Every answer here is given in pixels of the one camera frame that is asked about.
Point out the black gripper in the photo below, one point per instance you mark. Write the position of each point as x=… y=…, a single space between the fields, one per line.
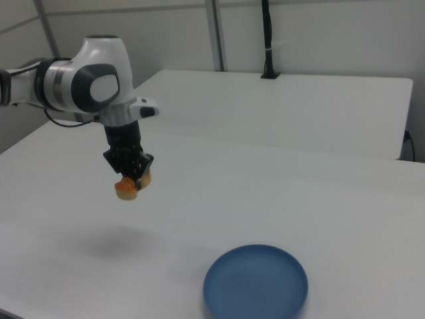
x=124 y=149

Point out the orange twisted bread roll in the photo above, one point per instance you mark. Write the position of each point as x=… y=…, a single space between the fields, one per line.
x=126 y=191

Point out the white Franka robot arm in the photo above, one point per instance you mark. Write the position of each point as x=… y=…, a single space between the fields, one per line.
x=99 y=56

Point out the blue round plate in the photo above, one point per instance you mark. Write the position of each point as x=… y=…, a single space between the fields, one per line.
x=255 y=282

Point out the grey metal partition post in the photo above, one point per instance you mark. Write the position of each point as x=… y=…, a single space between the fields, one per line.
x=217 y=33

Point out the black camera pole with base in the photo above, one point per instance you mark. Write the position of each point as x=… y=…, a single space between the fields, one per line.
x=267 y=33

